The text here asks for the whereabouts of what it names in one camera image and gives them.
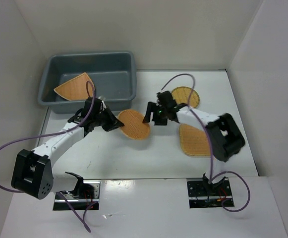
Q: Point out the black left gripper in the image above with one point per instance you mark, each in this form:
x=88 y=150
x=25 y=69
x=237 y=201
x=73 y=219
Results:
x=114 y=122

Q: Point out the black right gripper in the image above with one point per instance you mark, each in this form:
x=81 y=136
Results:
x=158 y=121

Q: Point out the round orange woven tray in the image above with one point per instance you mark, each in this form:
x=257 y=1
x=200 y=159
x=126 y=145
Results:
x=133 y=128

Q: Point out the triangular orange woven tray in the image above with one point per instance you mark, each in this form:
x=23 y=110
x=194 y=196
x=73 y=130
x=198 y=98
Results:
x=76 y=89

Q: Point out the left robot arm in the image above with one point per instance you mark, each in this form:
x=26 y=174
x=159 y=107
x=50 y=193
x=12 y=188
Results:
x=33 y=173

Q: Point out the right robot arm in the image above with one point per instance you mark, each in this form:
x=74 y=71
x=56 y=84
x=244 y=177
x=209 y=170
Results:
x=223 y=135

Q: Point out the grey plastic bin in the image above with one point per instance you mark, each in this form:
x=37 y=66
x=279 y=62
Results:
x=113 y=74

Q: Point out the round yellow-green woven tray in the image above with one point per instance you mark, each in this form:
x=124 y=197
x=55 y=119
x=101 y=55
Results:
x=182 y=93

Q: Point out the rounded tan woven tray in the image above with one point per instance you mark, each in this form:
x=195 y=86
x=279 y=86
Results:
x=193 y=141

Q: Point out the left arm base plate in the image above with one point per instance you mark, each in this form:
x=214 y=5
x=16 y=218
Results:
x=89 y=195

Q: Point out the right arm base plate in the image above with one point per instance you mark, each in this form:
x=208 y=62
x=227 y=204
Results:
x=199 y=198

